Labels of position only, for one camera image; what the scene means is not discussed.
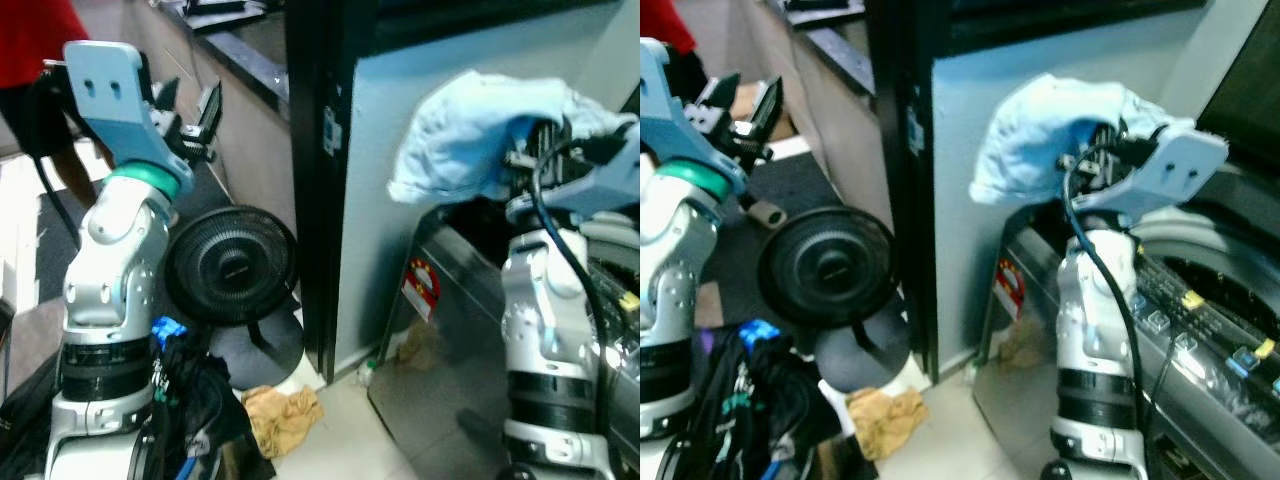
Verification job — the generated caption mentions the light blue garment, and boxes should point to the light blue garment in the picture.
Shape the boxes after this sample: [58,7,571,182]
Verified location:
[968,72,1197,209]
[388,68,637,207]

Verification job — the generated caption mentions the grey top-load washing machine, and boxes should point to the grey top-load washing machine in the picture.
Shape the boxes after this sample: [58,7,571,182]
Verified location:
[972,160,1280,480]
[365,198,641,480]

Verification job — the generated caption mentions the brown cardboard piece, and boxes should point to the brown cardboard piece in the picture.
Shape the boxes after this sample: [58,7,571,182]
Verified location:
[728,84,798,142]

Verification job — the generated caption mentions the dark stone counter ledge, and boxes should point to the dark stone counter ledge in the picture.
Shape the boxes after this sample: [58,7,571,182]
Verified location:
[770,0,873,97]
[150,0,292,123]

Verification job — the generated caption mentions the person in red shirt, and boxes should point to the person in red shirt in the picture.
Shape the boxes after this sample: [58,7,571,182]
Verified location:
[0,0,101,207]
[640,0,703,99]

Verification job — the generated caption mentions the black floor fan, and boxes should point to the black floor fan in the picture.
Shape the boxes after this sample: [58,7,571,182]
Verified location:
[165,205,307,392]
[757,205,914,394]

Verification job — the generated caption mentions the red and white washer sticker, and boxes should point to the red and white washer sticker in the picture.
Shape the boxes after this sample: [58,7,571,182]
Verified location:
[993,257,1027,320]
[402,257,442,322]

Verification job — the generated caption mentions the dark transparent washer lid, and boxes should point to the dark transparent washer lid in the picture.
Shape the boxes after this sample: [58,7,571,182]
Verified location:
[1195,0,1280,173]

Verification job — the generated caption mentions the steel washer drum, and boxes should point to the steel washer drum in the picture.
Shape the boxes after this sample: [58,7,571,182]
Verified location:
[1140,212,1280,293]

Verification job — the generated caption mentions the black glossy washer control panel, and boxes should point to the black glossy washer control panel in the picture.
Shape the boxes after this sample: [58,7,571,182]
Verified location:
[585,255,641,401]
[1135,235,1280,423]

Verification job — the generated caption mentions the black bag with blue trim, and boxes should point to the black bag with blue trim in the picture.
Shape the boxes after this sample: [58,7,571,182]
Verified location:
[680,319,847,480]
[148,317,277,480]

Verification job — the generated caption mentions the brown crumpled cloth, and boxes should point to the brown crumpled cloth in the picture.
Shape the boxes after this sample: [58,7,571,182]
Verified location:
[845,387,930,462]
[242,384,325,460]

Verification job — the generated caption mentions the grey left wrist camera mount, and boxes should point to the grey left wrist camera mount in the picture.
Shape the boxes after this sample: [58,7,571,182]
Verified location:
[62,40,196,196]
[640,38,747,196]

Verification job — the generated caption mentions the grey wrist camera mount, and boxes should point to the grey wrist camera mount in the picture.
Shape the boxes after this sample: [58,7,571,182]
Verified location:
[62,40,196,196]
[505,120,641,224]
[640,38,747,196]
[1075,125,1229,227]

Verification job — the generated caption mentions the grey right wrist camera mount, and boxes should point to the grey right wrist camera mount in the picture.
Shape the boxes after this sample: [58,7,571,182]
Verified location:
[1075,125,1229,227]
[505,120,641,224]

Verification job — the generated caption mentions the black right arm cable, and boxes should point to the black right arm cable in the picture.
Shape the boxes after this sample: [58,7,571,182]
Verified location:
[530,140,613,441]
[1062,150,1153,441]

